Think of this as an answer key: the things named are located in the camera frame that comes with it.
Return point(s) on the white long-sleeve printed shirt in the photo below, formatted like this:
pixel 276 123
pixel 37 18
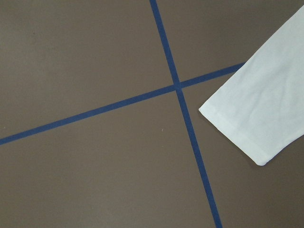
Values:
pixel 261 107

